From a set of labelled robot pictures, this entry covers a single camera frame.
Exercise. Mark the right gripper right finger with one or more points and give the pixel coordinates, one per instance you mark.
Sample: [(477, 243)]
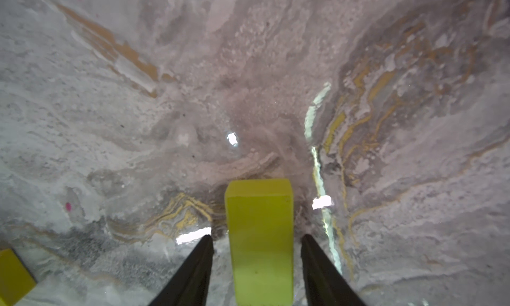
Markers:
[(324, 285)]

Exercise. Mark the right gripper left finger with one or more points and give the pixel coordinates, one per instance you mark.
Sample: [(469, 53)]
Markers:
[(190, 284)]

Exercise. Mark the yellow-green long block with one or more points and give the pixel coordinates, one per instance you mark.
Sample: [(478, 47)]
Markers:
[(16, 281)]

